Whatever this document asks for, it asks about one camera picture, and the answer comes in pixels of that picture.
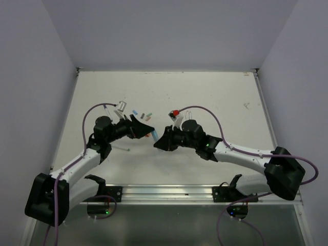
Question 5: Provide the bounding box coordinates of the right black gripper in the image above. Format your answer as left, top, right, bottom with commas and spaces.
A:
154, 124, 198, 151

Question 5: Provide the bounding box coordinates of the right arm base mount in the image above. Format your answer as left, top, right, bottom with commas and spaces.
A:
212, 174, 258, 220

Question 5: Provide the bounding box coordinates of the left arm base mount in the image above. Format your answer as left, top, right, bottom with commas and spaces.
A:
84, 174, 122, 220

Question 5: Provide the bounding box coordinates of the aluminium rail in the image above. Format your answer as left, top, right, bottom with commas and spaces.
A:
32, 183, 300, 206

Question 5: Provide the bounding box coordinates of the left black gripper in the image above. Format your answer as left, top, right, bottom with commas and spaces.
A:
106, 114, 154, 143

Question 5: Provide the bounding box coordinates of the light blue highlighter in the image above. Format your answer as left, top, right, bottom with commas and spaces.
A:
151, 130, 163, 152

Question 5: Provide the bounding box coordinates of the teal pen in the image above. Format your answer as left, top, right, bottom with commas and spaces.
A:
112, 146, 130, 152

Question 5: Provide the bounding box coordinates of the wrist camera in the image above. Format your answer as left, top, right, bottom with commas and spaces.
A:
168, 110, 184, 128
114, 100, 127, 119

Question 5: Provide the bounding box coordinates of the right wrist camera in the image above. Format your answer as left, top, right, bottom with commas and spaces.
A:
168, 110, 184, 128

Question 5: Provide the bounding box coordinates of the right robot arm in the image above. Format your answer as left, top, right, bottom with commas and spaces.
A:
154, 120, 305, 201

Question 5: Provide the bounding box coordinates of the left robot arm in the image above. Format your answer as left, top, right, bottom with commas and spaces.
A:
25, 115, 154, 226

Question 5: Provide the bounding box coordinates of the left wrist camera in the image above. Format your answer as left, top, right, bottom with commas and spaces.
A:
114, 100, 127, 119

